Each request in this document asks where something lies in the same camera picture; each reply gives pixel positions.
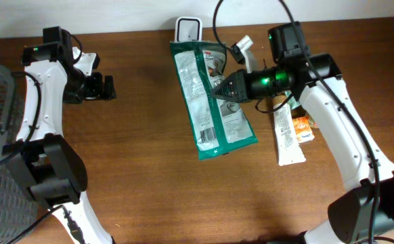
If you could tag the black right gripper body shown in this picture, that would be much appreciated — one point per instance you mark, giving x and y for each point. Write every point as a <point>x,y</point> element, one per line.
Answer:
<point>264,81</point>

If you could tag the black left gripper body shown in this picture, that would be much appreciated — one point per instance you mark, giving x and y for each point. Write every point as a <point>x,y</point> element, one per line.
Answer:
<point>93,85</point>

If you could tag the green glove package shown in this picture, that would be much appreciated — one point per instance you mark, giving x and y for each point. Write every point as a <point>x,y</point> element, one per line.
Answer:
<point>218,126</point>

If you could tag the orange tissue pack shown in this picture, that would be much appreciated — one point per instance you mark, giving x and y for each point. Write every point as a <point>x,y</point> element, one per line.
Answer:
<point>303,129</point>

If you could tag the white tube gold cap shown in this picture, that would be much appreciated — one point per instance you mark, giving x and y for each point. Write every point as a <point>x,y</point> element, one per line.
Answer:
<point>289,151</point>

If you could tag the teal snack packet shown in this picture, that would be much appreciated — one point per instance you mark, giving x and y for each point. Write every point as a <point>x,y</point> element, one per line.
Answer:
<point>293,103</point>

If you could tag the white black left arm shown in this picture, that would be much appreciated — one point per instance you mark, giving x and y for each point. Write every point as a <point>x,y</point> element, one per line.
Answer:
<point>46,167</point>

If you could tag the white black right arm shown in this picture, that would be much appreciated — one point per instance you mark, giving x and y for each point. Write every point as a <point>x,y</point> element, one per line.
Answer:
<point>365,213</point>

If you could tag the white barcode scanner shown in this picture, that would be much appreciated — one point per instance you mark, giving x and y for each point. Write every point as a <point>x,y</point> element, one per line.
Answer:
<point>188,29</point>

